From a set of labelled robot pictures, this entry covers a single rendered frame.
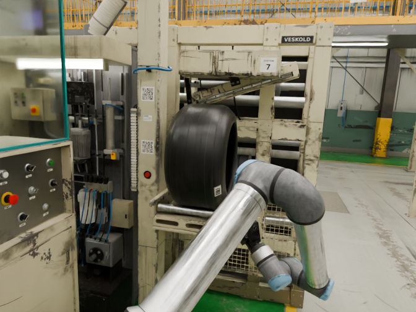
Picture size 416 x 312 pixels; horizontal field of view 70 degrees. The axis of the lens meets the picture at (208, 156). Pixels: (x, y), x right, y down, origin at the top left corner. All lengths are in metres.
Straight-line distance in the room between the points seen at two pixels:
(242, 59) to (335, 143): 9.09
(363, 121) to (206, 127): 9.59
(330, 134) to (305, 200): 9.81
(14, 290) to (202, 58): 1.45
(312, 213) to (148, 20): 1.26
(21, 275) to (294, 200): 1.13
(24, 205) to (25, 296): 0.37
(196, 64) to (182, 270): 1.33
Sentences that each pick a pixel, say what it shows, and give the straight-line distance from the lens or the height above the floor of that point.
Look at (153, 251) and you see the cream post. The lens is 1.87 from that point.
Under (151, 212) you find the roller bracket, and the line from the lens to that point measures 1.64.
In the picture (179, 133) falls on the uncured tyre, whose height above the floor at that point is 1.33.
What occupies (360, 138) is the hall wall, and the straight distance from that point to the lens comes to 10.86.
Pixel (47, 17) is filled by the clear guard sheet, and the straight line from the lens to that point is 1.55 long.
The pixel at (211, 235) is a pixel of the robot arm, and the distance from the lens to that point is 0.82.
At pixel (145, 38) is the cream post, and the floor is 1.80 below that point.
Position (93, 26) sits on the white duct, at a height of 1.93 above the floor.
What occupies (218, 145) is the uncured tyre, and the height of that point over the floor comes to 1.28.
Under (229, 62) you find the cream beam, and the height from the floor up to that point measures 1.71.
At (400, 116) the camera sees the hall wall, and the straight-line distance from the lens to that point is 11.13.
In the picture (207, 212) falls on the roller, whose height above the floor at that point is 0.91.
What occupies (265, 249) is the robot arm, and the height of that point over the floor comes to 0.89.
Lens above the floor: 1.48
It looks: 10 degrees down
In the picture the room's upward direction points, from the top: 2 degrees clockwise
